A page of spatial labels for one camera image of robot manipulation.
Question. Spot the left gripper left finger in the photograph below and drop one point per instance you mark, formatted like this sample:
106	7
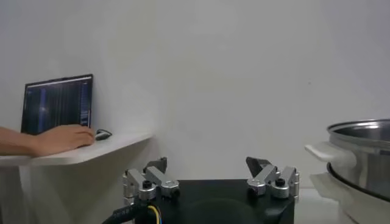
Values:
152	178

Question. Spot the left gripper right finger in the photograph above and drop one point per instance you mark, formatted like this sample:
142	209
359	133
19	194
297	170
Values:
269	175

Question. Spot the person's forearm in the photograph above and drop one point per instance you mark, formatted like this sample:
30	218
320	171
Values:
15	141

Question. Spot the stainless steel steamer basket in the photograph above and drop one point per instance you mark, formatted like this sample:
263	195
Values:
362	158

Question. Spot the person's hand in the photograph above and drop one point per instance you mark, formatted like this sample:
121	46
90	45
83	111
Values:
64	138

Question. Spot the small black device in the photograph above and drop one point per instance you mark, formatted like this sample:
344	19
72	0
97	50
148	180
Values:
103	134

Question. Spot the white side desk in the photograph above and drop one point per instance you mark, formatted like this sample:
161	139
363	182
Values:
91	150

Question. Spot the white electric cooking pot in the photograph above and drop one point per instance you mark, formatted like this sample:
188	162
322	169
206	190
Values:
350	204

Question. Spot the black laptop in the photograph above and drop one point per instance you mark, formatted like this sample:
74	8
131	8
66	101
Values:
55	103

